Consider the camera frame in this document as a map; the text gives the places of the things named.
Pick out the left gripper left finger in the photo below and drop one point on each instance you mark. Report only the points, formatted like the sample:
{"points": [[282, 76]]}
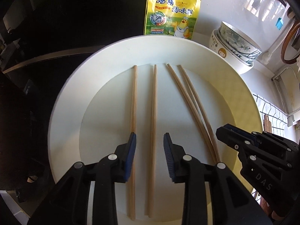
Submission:
{"points": [[112, 169]]}

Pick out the large white plate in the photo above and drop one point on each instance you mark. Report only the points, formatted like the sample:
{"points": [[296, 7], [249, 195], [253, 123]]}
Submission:
{"points": [[150, 85]]}

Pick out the white checkered cloth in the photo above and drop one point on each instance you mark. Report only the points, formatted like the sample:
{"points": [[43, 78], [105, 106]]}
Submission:
{"points": [[273, 119]]}

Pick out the upper blue floral bowl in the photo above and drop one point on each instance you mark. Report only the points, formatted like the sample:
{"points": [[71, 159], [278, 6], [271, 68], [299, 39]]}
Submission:
{"points": [[241, 39]]}

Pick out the round wooden hoop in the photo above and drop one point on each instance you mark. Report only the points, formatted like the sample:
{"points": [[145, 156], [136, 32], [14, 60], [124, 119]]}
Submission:
{"points": [[287, 42]]}

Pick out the blue floral bowl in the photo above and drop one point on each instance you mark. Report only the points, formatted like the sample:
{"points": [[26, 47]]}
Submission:
{"points": [[239, 46], [241, 39]]}

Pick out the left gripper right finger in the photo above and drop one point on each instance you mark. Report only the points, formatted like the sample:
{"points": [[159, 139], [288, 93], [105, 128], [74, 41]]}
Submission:
{"points": [[186, 169]]}

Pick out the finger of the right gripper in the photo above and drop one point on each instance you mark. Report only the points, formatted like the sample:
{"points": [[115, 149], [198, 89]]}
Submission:
{"points": [[238, 130], [234, 140]]}

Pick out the white ceramic bowl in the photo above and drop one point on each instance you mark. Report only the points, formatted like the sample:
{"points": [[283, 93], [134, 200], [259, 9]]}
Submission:
{"points": [[219, 48]]}

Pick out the yellow seasoning pouch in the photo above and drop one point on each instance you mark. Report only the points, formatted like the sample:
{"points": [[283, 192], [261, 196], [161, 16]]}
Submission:
{"points": [[171, 17]]}

